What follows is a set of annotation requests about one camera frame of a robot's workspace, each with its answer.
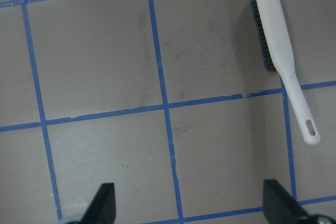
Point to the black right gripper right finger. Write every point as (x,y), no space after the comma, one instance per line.
(280,207)

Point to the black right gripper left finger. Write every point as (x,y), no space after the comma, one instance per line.
(102,208)

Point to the white hand brush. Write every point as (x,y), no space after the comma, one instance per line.
(278,56)

